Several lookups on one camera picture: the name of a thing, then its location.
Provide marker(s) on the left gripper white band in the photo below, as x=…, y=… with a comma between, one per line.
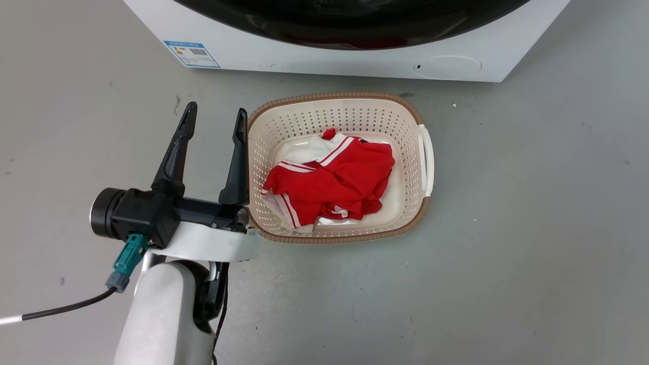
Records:
x=203, y=241

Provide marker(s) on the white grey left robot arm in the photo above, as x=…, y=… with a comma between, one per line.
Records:
x=162, y=314

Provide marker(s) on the black glass washing machine door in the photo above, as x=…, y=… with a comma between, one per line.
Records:
x=350, y=25

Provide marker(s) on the white front-load washing machine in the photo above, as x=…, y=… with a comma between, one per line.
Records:
x=507, y=45

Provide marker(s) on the beige perforated plastic laundry basket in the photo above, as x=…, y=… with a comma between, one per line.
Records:
x=284, y=126

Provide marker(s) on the blue white energy label sticker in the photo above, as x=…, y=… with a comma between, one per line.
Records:
x=192, y=55

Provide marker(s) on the red and white garment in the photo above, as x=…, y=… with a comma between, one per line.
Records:
x=339, y=182

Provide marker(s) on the round white drain filter cover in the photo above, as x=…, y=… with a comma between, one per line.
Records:
x=447, y=67

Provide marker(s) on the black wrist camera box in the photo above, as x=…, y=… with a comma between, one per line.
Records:
x=139, y=213

